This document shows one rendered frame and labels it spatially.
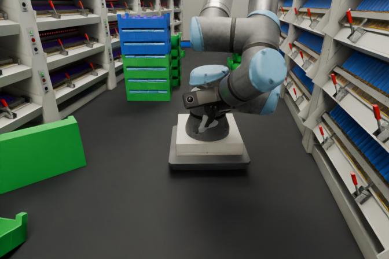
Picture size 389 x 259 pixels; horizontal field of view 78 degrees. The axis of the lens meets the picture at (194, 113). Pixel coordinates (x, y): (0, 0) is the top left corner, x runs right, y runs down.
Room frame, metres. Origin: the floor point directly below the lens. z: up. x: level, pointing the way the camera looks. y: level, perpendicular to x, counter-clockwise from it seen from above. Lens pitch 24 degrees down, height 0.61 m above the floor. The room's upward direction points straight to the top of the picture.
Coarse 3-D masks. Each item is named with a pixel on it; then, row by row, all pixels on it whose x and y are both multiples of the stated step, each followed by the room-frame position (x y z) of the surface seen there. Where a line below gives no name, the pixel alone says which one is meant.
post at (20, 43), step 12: (0, 0) 1.13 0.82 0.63; (12, 0) 1.12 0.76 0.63; (24, 12) 1.16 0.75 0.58; (24, 24) 1.14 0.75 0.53; (0, 36) 1.13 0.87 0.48; (12, 36) 1.12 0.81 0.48; (24, 36) 1.12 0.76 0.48; (36, 36) 1.19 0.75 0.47; (12, 48) 1.13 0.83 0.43; (24, 48) 1.12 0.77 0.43; (36, 60) 1.15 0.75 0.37; (36, 72) 1.13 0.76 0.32; (48, 72) 1.21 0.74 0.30; (12, 84) 1.14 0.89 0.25; (24, 84) 1.13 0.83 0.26; (36, 84) 1.12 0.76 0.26; (48, 84) 1.19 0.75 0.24; (48, 96) 1.17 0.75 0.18; (48, 108) 1.15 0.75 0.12; (36, 120) 1.13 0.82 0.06; (48, 120) 1.12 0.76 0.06
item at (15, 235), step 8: (16, 216) 0.49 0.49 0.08; (24, 216) 0.50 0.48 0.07; (0, 224) 0.50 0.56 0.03; (8, 224) 0.50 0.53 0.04; (16, 224) 0.48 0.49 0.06; (24, 224) 0.49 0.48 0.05; (0, 232) 0.49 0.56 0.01; (8, 232) 0.44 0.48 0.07; (16, 232) 0.46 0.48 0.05; (24, 232) 0.48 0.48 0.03; (0, 240) 0.42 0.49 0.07; (8, 240) 0.44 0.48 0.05; (16, 240) 0.45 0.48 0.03; (24, 240) 0.47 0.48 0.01; (0, 248) 0.41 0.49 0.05; (8, 248) 0.43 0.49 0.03; (0, 256) 0.41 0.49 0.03
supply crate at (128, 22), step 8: (120, 16) 1.58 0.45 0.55; (128, 16) 1.75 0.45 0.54; (168, 16) 1.75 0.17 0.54; (120, 24) 1.57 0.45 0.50; (128, 24) 1.57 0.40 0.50; (136, 24) 1.57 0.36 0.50; (144, 24) 1.57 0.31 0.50; (152, 24) 1.57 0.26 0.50; (160, 24) 1.57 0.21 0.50; (168, 24) 1.66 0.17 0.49
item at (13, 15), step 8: (0, 8) 1.12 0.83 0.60; (8, 8) 1.12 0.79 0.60; (8, 16) 1.12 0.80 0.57; (16, 16) 1.11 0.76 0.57; (0, 24) 1.03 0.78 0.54; (8, 24) 1.06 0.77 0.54; (16, 24) 1.10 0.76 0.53; (0, 32) 1.02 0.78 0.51; (8, 32) 1.06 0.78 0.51; (16, 32) 1.10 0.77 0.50
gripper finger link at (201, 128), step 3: (204, 114) 0.71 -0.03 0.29; (204, 117) 0.70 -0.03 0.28; (207, 117) 0.69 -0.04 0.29; (204, 120) 0.70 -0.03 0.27; (201, 123) 0.71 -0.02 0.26; (204, 123) 0.69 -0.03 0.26; (213, 123) 0.72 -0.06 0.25; (216, 123) 0.72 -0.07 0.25; (201, 126) 0.71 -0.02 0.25; (210, 126) 0.72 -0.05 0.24; (213, 126) 0.72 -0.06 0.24; (201, 129) 0.71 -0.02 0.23; (204, 129) 0.71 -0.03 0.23
